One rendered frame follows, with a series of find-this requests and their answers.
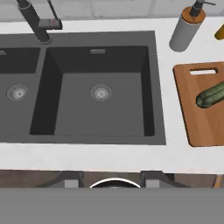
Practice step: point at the wooden cutting board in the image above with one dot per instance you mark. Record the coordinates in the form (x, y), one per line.
(201, 116)

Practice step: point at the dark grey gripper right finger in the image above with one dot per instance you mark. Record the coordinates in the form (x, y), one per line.
(152, 178)

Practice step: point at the green cucumber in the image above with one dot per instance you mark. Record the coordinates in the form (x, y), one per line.
(210, 95)

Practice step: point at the dark grey double sink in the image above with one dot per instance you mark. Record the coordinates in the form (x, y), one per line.
(87, 96)

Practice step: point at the yellow object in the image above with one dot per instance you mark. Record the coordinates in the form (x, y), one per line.
(220, 32)

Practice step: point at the black and white round object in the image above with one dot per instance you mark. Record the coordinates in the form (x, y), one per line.
(114, 183)

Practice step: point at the dark grey tap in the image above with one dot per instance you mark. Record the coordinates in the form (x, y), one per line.
(36, 22)

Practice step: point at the grey soap dispenser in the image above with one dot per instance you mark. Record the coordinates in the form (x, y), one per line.
(185, 30)

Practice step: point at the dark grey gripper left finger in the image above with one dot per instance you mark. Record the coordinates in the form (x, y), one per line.
(71, 178)

